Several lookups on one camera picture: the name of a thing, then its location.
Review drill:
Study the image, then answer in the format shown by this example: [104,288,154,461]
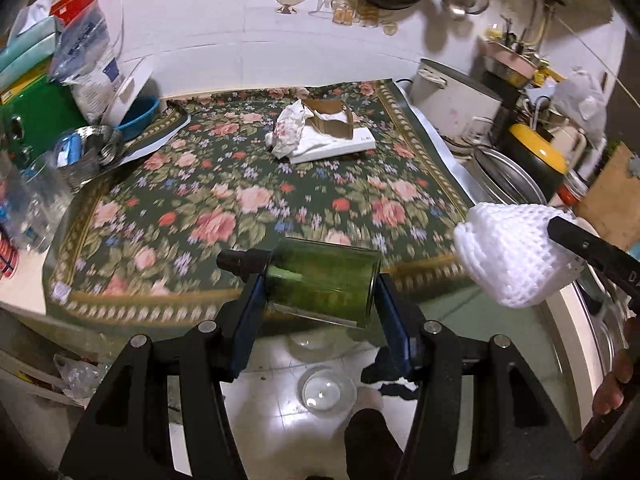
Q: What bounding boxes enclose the floral green tablecloth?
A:
[43,79,471,330]

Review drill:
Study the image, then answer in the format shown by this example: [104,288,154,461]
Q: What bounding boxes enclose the torn brown cardboard piece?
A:
[302,99,355,140]

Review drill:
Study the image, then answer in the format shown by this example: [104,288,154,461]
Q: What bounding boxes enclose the clear plastic water bottle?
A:
[1,151,73,254]

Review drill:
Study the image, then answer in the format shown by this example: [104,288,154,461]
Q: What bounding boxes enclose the white flat box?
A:
[288,126,376,165]

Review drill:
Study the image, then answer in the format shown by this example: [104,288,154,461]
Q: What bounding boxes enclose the cream electric kettle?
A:
[549,119,588,171]

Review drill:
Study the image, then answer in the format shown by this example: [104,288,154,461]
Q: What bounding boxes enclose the teal tissue packs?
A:
[0,15,64,91]

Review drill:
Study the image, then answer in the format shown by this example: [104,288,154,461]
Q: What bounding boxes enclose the clear plastic bag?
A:
[48,1,124,124]

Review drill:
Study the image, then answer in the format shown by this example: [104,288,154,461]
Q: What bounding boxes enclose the person's right hand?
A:
[591,316,640,416]

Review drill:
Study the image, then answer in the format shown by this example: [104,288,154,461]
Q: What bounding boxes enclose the wooden cutting board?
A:
[576,143,640,250]

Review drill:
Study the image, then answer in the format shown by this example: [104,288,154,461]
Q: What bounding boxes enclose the green glass bottle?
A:
[216,238,382,328]

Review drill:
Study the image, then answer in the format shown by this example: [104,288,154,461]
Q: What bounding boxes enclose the white paper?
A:
[265,100,320,159]

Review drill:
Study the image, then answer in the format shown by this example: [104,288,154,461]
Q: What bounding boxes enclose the blue plastic bowl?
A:
[117,96,160,142]

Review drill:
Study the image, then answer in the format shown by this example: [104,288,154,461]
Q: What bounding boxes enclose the stainless steel basin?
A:
[465,146,548,205]

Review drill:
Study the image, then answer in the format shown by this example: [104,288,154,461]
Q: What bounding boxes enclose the yellow lid black pot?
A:
[498,122,567,202]

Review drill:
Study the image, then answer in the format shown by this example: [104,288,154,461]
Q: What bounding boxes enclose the white appliance box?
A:
[101,55,154,128]

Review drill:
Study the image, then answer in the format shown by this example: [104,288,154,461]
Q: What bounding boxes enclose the dark cloth on floor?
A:
[360,347,419,401]

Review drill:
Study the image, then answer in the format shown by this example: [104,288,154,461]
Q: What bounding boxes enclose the glass bowl on floor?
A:
[298,365,357,418]

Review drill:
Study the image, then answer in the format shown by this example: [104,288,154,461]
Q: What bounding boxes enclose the white rice cooker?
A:
[409,58,502,141]

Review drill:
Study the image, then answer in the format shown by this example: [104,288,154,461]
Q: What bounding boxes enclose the white foam fruit net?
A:
[454,203,585,309]

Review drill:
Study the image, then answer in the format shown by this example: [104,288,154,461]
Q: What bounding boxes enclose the pink utensil holder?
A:
[484,40,536,80]

